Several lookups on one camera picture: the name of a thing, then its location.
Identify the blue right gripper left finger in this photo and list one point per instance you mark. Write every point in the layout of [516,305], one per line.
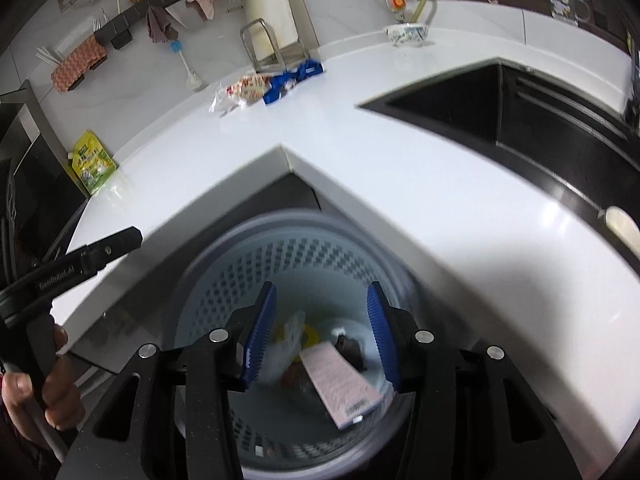
[256,332]

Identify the light blue perforated trash bin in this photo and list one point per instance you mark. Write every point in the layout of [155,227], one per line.
[321,266]

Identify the orange plastic scrap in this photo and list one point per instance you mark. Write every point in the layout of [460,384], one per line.
[295,377]

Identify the white bowl in sink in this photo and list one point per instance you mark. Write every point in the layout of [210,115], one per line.
[623,226]

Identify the person's left hand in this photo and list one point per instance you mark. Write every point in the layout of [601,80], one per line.
[57,396]

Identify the white cutting board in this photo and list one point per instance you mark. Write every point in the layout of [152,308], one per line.
[290,19]

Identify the clear plastic bag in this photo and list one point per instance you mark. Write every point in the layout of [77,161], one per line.
[280,354]

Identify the white patterned ceramic bowl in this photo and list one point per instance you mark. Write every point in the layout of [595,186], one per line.
[407,34]

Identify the black kitchen sink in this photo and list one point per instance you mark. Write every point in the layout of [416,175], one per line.
[539,127]

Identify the pink paper receipt card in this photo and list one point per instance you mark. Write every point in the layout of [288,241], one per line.
[344,392]

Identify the yellow green seasoning pouch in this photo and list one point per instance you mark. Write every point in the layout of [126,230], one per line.
[91,162]

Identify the blue white bottle brush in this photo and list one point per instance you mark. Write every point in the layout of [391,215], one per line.
[193,81]

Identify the yellow plastic lid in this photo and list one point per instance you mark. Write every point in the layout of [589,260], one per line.
[307,334]

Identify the dark grey rag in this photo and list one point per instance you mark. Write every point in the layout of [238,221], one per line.
[350,351]

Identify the black wall hanging rail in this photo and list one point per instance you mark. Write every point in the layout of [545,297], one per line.
[116,32]

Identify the red white snack wrapper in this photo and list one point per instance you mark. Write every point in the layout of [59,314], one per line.
[247,90]

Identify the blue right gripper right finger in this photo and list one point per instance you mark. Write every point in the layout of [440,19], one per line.
[382,320]

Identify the kitchen cleaver knife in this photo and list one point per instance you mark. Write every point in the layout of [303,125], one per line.
[179,12]

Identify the metal cutting board rack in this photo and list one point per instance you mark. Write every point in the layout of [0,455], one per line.
[265,53]

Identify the clear glass mug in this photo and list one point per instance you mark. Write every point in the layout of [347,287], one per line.
[573,12]

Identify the brown hanging cloth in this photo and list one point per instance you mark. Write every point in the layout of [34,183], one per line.
[159,26]

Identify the orange patterned dish cloth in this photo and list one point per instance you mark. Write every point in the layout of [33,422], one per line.
[88,54]

